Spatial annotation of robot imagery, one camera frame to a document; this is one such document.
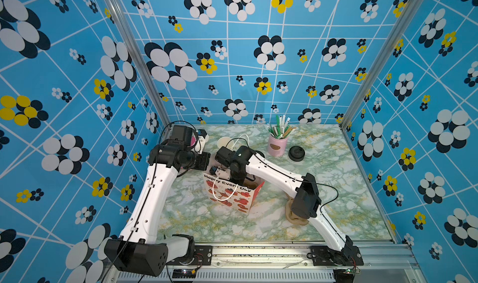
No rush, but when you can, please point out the brown cardboard cup carrier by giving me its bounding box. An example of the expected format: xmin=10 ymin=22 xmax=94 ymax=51
xmin=285 ymin=198 xmax=310 ymax=226

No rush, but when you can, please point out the red paper gift bag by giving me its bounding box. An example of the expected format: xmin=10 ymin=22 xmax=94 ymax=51
xmin=202 ymin=152 xmax=265 ymax=214

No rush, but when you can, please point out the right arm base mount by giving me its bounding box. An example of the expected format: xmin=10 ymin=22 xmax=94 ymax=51
xmin=306 ymin=246 xmax=364 ymax=268

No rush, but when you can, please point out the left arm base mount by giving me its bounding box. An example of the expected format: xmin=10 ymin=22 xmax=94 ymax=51
xmin=167 ymin=245 xmax=213 ymax=266

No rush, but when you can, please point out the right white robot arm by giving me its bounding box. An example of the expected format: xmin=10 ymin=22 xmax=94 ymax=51
xmin=215 ymin=146 xmax=354 ymax=261

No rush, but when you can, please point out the pink straw holder cup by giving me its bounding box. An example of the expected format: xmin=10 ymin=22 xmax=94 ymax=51
xmin=267 ymin=136 xmax=288 ymax=157

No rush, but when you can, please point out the black lid stack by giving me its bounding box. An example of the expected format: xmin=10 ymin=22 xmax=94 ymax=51
xmin=288 ymin=146 xmax=306 ymax=162

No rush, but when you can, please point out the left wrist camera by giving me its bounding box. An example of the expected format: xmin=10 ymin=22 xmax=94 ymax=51
xmin=169 ymin=125 xmax=209 ymax=152

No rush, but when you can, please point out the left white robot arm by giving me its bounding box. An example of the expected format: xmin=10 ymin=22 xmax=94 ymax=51
xmin=104 ymin=140 xmax=210 ymax=276

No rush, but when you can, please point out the stack of paper cups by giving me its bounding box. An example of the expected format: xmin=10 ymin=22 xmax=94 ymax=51
xmin=217 ymin=137 xmax=234 ymax=151

